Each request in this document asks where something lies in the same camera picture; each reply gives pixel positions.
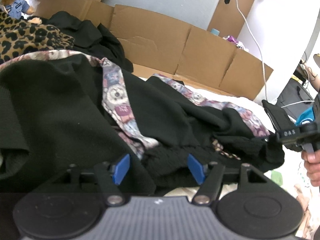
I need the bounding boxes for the black jacket with floral lining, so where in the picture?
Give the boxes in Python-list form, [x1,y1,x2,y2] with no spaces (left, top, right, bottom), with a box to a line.
[1,54,284,195]

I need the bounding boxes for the black clothes pile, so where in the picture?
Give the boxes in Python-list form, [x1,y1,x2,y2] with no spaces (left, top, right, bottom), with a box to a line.
[23,11,133,73]

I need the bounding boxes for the person's right hand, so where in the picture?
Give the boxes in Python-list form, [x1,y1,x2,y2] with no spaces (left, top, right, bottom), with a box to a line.
[301,150,320,187]

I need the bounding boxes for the teal patterned jersey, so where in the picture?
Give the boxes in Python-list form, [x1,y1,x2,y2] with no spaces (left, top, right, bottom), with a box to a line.
[295,107,315,126]

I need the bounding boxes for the folded black garment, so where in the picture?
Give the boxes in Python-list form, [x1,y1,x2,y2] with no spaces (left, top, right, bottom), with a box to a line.
[262,100,295,131]

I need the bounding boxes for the white cartoon bed sheet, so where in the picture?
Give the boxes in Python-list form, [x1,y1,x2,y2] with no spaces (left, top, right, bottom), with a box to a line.
[139,76,320,240]

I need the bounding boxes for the dark grey suitcase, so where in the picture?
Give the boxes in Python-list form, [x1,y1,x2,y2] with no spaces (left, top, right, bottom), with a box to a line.
[276,79,313,120]

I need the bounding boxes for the purple white package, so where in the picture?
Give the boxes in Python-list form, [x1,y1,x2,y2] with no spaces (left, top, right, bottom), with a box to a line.
[223,35,247,51]

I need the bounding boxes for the brown cardboard sheet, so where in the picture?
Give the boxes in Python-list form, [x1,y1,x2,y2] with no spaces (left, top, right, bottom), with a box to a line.
[36,0,272,101]

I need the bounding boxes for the light blue bottle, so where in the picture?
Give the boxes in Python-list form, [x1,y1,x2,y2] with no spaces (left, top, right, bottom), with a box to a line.
[210,28,220,36]

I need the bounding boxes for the leopard print garment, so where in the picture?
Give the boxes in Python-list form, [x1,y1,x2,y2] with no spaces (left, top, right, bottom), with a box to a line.
[1,11,74,63]

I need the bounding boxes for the teddy bear in blue shirt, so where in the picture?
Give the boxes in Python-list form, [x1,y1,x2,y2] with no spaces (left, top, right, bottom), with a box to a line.
[1,0,35,19]

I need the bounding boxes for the white cable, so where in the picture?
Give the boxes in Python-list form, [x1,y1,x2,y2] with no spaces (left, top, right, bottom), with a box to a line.
[228,0,315,108]

